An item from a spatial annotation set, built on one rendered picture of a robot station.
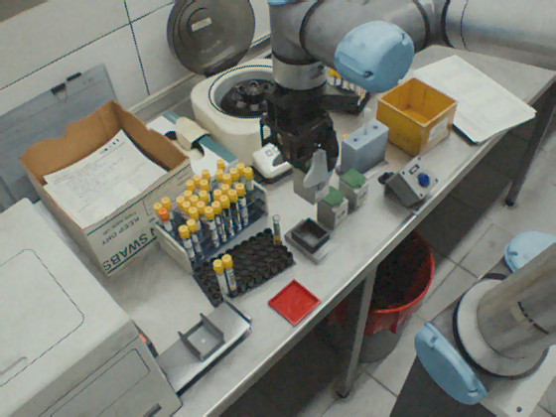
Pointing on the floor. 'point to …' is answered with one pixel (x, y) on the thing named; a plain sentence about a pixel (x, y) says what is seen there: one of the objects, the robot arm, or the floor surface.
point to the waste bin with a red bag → (407, 258)
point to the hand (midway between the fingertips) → (311, 173)
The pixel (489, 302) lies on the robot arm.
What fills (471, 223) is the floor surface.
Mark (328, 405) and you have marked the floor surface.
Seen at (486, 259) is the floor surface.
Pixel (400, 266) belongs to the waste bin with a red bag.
